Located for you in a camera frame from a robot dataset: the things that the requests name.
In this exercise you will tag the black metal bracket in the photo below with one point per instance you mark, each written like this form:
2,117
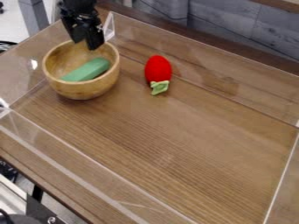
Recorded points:
41,212

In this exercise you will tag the clear acrylic tray enclosure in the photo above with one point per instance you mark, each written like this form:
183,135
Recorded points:
206,154

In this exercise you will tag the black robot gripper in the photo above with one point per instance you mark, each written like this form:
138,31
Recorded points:
81,11

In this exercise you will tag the black table leg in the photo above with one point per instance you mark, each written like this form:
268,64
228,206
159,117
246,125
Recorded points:
38,193

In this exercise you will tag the green rectangular block stick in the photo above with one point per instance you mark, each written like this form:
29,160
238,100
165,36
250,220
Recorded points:
89,71

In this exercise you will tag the red felt strawberry toy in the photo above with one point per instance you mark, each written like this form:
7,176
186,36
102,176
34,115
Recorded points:
158,74

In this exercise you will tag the brown wooden bowl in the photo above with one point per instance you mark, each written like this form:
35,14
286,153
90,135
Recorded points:
65,58

